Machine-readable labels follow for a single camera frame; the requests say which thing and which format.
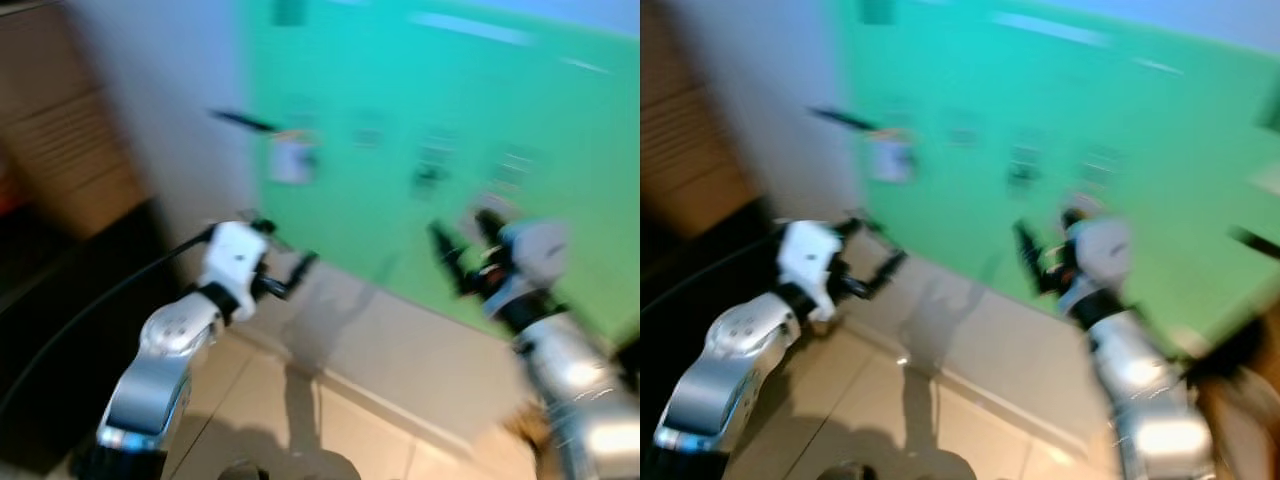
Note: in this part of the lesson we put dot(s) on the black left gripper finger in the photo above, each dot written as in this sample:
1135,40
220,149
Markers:
890,270
852,227
303,270
262,226

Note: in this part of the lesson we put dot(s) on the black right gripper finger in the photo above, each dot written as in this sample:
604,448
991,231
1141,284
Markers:
1031,255
1075,221
490,226
450,255

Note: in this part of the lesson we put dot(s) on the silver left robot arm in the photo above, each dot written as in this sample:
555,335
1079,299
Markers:
160,370
715,370

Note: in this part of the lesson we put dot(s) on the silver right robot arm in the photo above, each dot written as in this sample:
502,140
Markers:
1150,400
580,390

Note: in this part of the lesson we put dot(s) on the dark hanging keys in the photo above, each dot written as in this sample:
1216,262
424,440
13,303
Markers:
428,180
1020,178

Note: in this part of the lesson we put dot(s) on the white key tag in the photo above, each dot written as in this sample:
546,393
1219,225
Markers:
292,160

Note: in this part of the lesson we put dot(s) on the black tape strip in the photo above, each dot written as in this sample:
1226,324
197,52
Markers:
245,121
1258,243
845,119

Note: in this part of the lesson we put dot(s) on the brown wooden furniture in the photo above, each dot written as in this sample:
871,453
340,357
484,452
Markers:
1240,400
525,430

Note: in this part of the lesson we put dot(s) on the dark low furniture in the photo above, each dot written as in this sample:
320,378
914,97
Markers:
660,245
50,330

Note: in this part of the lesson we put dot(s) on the brown wooden cabinet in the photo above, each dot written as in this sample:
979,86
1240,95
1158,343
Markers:
60,130
690,140

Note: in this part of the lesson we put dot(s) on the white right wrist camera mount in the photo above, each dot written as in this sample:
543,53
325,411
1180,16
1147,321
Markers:
540,250
1105,250

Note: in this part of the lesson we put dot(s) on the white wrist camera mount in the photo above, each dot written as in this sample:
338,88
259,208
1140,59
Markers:
232,262
540,250
808,262
1105,250

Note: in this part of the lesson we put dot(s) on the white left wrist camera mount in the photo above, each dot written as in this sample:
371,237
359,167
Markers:
808,262
232,262

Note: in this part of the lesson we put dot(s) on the grey wall hook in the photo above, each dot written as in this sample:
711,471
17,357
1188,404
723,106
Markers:
1027,152
437,150

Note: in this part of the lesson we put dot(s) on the green wall board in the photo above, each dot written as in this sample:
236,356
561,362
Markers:
1050,80
450,80

